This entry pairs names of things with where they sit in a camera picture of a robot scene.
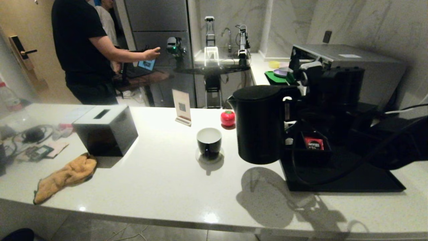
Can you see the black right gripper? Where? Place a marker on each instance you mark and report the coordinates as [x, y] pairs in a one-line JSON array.
[[314, 100]]

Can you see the black electric kettle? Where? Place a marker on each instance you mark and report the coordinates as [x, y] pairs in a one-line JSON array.
[[260, 127]]

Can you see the grey upright robot arm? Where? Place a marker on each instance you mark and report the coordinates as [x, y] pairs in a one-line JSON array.
[[210, 31]]

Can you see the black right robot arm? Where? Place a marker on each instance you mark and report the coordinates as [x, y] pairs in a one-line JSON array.
[[384, 140]]

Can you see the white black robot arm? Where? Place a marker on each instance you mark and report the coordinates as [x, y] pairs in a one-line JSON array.
[[242, 42]]

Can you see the teal card packet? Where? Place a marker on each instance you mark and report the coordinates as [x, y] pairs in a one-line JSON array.
[[40, 152]]

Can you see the person's right hand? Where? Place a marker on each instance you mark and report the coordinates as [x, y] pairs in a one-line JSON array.
[[152, 53]]

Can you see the green mat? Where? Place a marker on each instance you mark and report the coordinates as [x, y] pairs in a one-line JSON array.
[[274, 77]]

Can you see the purple bowl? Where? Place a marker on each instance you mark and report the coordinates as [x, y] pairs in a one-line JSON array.
[[280, 72]]

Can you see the red coffee sachet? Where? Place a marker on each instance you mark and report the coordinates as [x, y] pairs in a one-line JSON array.
[[313, 143]]

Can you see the black compartment organizer box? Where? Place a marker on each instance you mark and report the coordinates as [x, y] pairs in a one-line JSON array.
[[296, 149]]

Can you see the yellow bowl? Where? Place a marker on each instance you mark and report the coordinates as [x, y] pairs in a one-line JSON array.
[[274, 64]]

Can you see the red tomato shaped timer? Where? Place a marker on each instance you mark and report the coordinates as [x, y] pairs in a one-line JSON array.
[[227, 118]]

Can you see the black serving tray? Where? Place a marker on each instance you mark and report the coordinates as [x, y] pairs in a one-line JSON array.
[[334, 182]]

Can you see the silver microwave oven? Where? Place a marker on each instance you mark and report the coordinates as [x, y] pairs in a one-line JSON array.
[[384, 70]]

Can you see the black robot torso column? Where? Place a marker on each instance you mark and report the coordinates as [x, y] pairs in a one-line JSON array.
[[213, 87]]

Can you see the chrome kitchen faucet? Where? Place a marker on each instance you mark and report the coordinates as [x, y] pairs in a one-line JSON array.
[[230, 43]]

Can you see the black round platform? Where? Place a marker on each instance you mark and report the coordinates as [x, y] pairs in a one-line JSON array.
[[214, 69]]

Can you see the black mug white inside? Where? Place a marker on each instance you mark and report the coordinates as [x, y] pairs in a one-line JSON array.
[[209, 144]]

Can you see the QR code sign card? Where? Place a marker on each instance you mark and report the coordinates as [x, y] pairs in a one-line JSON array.
[[181, 105]]

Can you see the brown wooden desk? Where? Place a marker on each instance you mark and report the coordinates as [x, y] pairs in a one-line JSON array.
[[147, 78]]

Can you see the open laptop blue screen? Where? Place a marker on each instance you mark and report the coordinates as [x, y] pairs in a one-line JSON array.
[[147, 64]]

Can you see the stainless steel refrigerator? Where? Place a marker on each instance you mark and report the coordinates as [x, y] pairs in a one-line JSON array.
[[157, 16]]

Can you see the black glossy tissue box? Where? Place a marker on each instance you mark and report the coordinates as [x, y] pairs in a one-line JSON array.
[[107, 130]]

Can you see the person in grey shirt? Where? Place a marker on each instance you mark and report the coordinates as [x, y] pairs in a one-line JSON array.
[[107, 23]]

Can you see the printed white paper sheet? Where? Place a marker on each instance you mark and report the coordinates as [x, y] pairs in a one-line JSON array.
[[77, 113]]

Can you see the person in black shirt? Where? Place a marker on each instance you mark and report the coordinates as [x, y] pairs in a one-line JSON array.
[[80, 50]]

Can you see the pink paper envelope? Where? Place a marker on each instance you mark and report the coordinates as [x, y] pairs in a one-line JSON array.
[[60, 147]]

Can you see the orange terry cloth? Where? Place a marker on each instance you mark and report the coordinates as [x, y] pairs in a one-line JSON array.
[[63, 177]]

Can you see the black electronic door lock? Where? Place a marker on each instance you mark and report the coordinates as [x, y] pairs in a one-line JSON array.
[[20, 50]]

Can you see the clear plastic bottle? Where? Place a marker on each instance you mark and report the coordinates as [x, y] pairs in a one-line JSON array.
[[8, 97]]

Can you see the black rounded object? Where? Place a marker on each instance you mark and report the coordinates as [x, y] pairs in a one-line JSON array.
[[16, 235]]

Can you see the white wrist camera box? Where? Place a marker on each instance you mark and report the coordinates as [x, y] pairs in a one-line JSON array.
[[311, 72]]

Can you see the dark wall outlet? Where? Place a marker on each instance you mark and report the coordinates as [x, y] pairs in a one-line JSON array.
[[327, 36]]

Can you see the glowing white frame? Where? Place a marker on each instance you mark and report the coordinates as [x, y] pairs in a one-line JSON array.
[[211, 48]]

